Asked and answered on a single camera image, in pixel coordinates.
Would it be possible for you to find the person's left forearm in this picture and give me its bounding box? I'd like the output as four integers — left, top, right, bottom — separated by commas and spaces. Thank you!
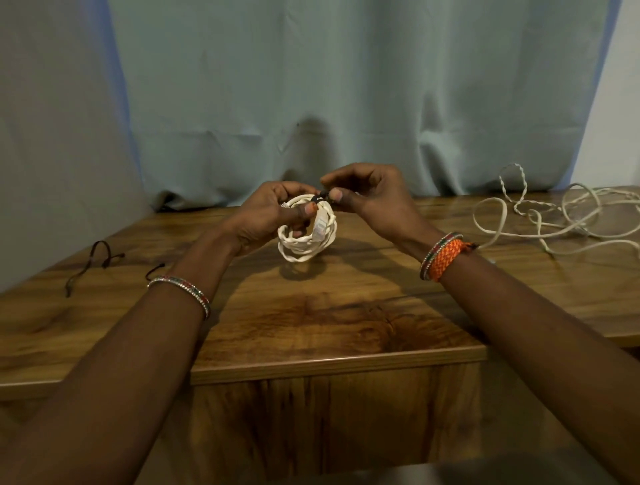
0, 224, 242, 485

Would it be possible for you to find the person's right forearm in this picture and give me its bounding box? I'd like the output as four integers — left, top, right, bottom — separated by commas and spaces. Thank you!
400, 234, 640, 485

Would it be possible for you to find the orange braided wristband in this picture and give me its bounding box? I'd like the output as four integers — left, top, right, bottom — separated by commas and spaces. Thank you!
428, 238, 479, 283

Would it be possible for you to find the multicolour beaded bangle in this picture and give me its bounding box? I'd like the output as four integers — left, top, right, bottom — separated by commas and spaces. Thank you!
146, 276, 212, 321
419, 232, 464, 281

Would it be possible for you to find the person's left hand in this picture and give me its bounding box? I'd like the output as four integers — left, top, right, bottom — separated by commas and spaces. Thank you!
220, 181, 321, 258

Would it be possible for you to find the wooden table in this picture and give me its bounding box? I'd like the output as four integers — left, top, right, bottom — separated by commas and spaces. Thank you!
0, 186, 640, 485

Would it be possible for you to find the long dark brown cord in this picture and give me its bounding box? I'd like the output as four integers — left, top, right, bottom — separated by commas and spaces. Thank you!
64, 240, 126, 299

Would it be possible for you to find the white braided cord bracelet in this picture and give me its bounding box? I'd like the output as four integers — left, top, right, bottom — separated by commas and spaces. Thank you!
277, 194, 339, 264

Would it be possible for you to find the white flat cord tangle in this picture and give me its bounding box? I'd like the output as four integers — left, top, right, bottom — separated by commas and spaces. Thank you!
472, 182, 640, 258

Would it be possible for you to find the person's right hand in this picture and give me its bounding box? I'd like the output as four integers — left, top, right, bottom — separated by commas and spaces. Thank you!
320, 162, 446, 260

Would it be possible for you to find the pale blue-grey curtain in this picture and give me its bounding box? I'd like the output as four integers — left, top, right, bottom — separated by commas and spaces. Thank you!
0, 0, 624, 295

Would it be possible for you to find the white twisted cord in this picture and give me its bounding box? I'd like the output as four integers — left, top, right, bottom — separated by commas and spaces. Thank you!
498, 163, 562, 218

